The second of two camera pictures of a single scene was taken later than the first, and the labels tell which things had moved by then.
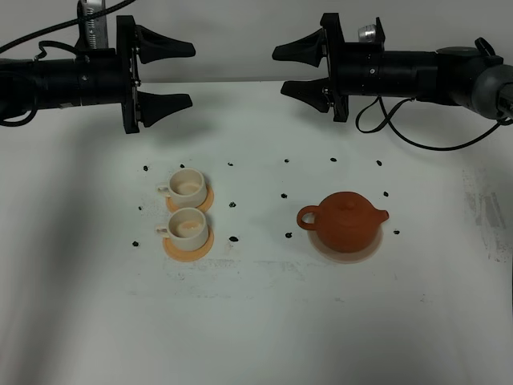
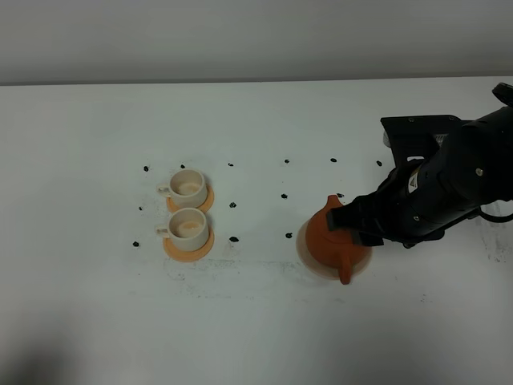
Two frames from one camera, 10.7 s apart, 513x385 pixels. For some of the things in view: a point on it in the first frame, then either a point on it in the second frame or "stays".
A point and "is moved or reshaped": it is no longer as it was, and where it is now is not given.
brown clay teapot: x=345 y=221 is moved or reshaped
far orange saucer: x=203 y=207 stays
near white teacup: x=186 y=228 stays
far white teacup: x=187 y=188 stays
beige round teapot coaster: x=345 y=257 → x=314 y=266
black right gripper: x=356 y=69 → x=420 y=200
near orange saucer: x=183 y=255 stays
